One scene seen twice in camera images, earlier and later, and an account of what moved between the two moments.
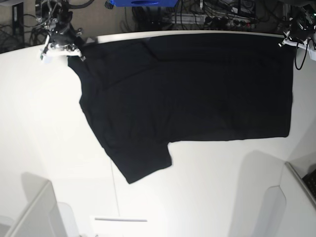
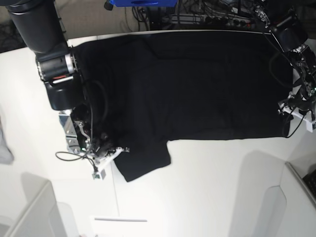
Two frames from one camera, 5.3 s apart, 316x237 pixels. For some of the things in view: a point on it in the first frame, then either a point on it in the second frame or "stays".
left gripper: [63, 43] -> [102, 150]
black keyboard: [310, 180] stays
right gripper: [300, 35] -> [294, 101]
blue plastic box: [144, 3] stays
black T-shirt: [140, 93] stays
